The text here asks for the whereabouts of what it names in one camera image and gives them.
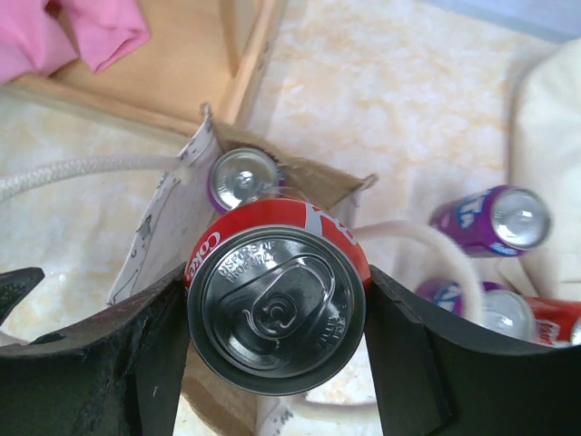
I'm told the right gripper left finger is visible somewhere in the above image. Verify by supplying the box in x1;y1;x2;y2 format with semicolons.
1;266;190;435

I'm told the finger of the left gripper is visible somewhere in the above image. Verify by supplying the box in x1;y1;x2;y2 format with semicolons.
0;267;44;324

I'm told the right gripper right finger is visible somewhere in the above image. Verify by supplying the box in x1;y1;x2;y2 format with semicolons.
365;267;580;435

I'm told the purple soda can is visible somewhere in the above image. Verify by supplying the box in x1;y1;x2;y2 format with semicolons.
428;184;552;258
416;279;537;342
207;147;285;214

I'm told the red cola can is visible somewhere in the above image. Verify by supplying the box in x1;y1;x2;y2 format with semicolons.
525;297;580;348

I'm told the red soda can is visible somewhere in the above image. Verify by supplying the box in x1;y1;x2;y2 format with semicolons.
184;197;371;396

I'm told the brown canvas bag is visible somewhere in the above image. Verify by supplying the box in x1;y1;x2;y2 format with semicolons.
0;103;482;436

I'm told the pink t-shirt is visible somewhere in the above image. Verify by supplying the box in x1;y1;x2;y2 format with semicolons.
1;0;151;84

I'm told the beige folded cloth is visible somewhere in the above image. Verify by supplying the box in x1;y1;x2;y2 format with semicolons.
509;40;580;301

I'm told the wooden clothes rack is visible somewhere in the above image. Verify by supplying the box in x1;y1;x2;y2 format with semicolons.
1;1;287;135

